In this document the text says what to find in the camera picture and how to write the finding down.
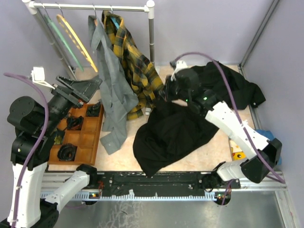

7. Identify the grey shirt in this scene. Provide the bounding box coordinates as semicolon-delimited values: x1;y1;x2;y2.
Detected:
88;15;138;154

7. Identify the yellow plaid shirt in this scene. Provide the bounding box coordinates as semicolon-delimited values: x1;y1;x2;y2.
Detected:
102;10;164;120

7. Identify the blue pikachu cloth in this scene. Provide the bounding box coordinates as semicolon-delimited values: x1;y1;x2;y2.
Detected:
228;129;275;161

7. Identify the white clothes rack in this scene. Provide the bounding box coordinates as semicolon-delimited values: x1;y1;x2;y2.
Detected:
21;0;161;104

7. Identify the black coiled item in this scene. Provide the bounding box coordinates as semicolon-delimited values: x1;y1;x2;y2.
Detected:
57;143;77;162

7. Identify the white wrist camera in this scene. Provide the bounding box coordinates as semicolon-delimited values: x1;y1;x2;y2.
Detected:
170;60;188;81
31;66;55;89

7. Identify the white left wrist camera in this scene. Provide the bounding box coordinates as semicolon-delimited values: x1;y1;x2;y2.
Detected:
31;66;55;89

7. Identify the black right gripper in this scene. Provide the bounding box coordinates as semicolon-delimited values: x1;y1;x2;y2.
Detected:
159;75;190;103

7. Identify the dark patterned rolled cloth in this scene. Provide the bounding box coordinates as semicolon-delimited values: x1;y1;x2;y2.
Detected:
86;102;101;117

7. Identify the black rolled belt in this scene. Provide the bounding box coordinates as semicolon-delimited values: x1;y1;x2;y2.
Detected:
66;116;84;130

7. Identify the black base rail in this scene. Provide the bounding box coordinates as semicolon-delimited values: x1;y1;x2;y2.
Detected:
84;171;228;197

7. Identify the orange wooden tray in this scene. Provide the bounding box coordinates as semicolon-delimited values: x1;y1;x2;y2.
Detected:
48;104;104;166

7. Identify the green hanger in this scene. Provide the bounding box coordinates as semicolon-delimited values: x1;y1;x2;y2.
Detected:
43;15;84;72

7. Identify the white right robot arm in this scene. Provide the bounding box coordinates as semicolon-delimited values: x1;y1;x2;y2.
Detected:
162;66;285;188

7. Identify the black shirt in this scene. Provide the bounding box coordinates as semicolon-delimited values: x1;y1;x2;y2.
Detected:
133;99;219;178
190;61;266;110

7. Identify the yellow hanger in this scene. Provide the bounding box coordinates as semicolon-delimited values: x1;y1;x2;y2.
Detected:
56;14;98;73

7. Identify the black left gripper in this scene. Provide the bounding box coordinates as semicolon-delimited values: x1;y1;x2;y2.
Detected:
39;74;103;135

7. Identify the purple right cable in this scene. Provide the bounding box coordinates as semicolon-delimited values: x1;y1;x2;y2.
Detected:
173;51;285;184

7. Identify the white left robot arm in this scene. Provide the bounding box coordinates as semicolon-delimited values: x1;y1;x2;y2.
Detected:
0;76;102;228

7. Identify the green yellow patterned cloth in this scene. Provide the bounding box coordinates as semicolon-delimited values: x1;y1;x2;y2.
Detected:
54;130;65;145

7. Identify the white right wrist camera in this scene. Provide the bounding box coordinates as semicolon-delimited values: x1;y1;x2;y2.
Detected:
170;60;188;81

